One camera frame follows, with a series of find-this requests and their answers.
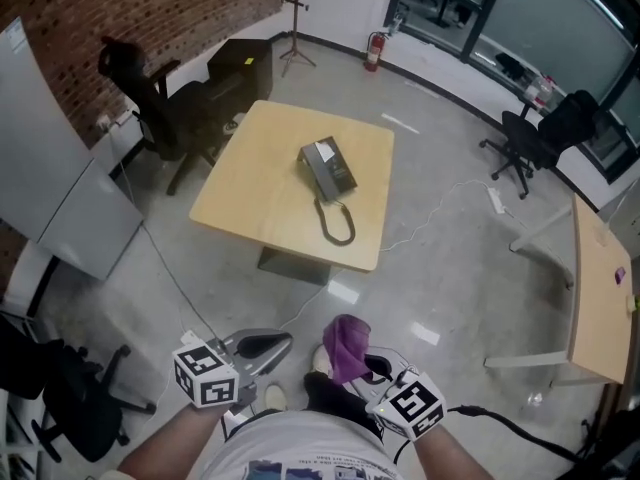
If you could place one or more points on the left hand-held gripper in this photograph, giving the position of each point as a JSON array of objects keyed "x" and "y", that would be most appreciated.
[{"x": 210, "y": 375}]

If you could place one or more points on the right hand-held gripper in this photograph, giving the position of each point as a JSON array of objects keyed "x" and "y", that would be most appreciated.
[{"x": 412, "y": 405}]

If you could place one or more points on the purple cloth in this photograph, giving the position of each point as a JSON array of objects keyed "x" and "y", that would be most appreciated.
[{"x": 345, "y": 348}]

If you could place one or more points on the black telephone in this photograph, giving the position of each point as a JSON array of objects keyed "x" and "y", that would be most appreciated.
[{"x": 330, "y": 170}]

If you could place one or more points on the person's right forearm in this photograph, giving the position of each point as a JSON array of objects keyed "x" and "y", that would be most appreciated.
[{"x": 450, "y": 460}]

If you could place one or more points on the person's left forearm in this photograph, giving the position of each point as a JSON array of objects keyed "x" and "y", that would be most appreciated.
[{"x": 170, "y": 448}]

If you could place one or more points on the person's white shoe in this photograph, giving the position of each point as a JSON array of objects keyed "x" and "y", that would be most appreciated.
[
  {"x": 276, "y": 397},
  {"x": 321, "y": 360}
]

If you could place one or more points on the person's black trousers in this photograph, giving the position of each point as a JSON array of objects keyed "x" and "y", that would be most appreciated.
[{"x": 335, "y": 400}]

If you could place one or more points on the white power adapter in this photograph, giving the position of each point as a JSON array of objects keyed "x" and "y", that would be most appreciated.
[{"x": 190, "y": 338}]

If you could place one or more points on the person's white printed shirt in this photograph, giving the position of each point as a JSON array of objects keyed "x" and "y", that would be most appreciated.
[{"x": 300, "y": 448}]

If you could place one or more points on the square wooden table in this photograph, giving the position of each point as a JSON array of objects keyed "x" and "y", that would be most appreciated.
[{"x": 260, "y": 188}]

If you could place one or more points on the white power strip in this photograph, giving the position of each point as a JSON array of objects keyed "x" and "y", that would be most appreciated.
[{"x": 496, "y": 200}]

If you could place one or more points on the long wooden desk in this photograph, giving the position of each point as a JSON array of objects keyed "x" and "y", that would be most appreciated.
[{"x": 597, "y": 288}]

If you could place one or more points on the small purple object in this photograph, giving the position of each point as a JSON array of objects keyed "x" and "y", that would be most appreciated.
[{"x": 620, "y": 275}]

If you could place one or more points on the small yellow-green object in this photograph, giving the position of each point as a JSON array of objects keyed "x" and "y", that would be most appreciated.
[{"x": 635, "y": 303}]

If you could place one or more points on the white shelf unit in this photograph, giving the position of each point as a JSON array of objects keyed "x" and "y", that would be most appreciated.
[{"x": 17, "y": 438}]

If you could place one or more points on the black high-back office chair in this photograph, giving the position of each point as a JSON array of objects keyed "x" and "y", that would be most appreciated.
[{"x": 150, "y": 103}]

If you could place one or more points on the grey metal cabinet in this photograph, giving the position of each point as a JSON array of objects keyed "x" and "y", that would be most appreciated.
[{"x": 55, "y": 168}]

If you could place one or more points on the black cabinet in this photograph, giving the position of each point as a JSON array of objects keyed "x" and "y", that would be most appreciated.
[{"x": 245, "y": 68}]

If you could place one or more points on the clear plastic bottles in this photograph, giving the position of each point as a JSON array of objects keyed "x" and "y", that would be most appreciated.
[{"x": 541, "y": 89}]

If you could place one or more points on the red fire extinguisher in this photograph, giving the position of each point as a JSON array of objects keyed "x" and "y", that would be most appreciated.
[{"x": 374, "y": 50}]

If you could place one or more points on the wooden coat rack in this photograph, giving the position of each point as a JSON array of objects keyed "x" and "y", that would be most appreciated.
[{"x": 296, "y": 18}]

